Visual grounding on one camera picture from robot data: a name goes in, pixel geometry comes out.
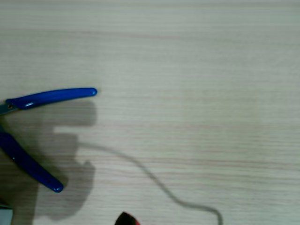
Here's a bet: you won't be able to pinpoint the large plain white box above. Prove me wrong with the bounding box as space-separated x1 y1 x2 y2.
0 203 13 225

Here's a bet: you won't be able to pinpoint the blue handled pliers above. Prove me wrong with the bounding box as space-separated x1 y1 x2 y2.
0 87 98 194

